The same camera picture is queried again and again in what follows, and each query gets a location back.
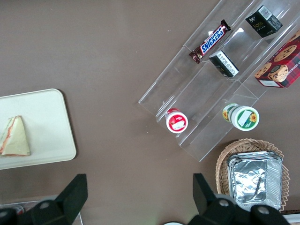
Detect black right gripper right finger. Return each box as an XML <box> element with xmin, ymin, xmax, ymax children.
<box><xmin>189</xmin><ymin>173</ymin><xmax>237</xmax><ymax>225</ymax></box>

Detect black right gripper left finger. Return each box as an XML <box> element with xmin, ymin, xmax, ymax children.
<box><xmin>20</xmin><ymin>173</ymin><xmax>89</xmax><ymax>225</ymax></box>

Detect triangular sandwich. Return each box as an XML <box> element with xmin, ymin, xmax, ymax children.
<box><xmin>0</xmin><ymin>115</ymin><xmax>31</xmax><ymax>158</ymax></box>

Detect woven wicker basket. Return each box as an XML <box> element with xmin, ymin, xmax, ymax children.
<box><xmin>215</xmin><ymin>138</ymin><xmax>291</xmax><ymax>211</ymax></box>

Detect cream plastic tray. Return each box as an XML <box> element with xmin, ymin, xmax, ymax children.
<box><xmin>0</xmin><ymin>88</ymin><xmax>77</xmax><ymax>170</ymax></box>

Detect stacked aluminium foil trays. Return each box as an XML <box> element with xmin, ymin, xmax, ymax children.
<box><xmin>226</xmin><ymin>151</ymin><xmax>284</xmax><ymax>211</ymax></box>

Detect red-lidded small cup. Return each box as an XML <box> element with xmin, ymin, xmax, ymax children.
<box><xmin>165</xmin><ymin>108</ymin><xmax>189</xmax><ymax>134</ymax></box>

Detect green-lidded sunflower cup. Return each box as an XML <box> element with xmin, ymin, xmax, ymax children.
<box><xmin>222</xmin><ymin>103</ymin><xmax>260</xmax><ymax>131</ymax></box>

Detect clear acrylic stepped display shelf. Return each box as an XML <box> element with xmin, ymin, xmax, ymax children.
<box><xmin>138</xmin><ymin>0</ymin><xmax>300</xmax><ymax>163</ymax></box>

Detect black box with white label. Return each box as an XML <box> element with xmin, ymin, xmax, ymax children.
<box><xmin>208</xmin><ymin>50</ymin><xmax>240</xmax><ymax>78</ymax></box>

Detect red tartan cookie box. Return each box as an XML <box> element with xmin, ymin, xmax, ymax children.
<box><xmin>254</xmin><ymin>30</ymin><xmax>300</xmax><ymax>89</ymax></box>

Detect Snickers chocolate bar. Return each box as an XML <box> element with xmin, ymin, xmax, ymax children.
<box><xmin>188</xmin><ymin>19</ymin><xmax>232</xmax><ymax>65</ymax></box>

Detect black box with Face print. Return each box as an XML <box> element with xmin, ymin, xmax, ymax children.
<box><xmin>245</xmin><ymin>4</ymin><xmax>284</xmax><ymax>38</ymax></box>

